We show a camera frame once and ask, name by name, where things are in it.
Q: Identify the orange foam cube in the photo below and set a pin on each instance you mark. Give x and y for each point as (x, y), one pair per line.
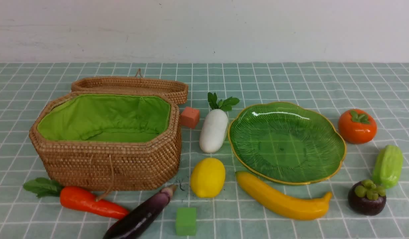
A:
(190, 117)

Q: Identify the woven wicker basket lid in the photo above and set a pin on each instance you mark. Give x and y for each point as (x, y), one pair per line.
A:
(175, 91)

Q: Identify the yellow toy lemon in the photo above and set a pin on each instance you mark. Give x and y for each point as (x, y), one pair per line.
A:
(207, 178)

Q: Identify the yellow toy banana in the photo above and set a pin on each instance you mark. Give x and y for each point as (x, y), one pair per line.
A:
(282, 204)

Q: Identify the purple toy eggplant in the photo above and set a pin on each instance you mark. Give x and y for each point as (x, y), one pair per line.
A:
(138, 220)

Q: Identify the green checkered tablecloth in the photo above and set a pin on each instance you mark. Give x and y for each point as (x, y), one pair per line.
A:
(330, 88)

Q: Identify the orange toy persimmon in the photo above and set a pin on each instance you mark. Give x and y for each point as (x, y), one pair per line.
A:
(357, 126)

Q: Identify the white toy radish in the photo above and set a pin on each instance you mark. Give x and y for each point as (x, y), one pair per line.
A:
(215, 125)

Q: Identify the orange toy carrot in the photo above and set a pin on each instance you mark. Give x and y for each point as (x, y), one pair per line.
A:
(75, 198)

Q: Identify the woven wicker basket green lining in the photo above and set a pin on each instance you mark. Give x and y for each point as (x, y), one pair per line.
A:
(107, 141)

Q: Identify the green toy gourd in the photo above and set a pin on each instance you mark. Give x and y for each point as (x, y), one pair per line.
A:
(388, 166)

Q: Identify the green leaf-shaped glass plate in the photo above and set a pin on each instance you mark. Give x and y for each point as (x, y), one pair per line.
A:
(287, 144)

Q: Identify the green foam cube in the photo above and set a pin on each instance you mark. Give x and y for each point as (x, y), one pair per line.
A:
(185, 224)

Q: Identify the dark purple toy mangosteen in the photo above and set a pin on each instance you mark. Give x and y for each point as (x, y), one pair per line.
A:
(367, 198)

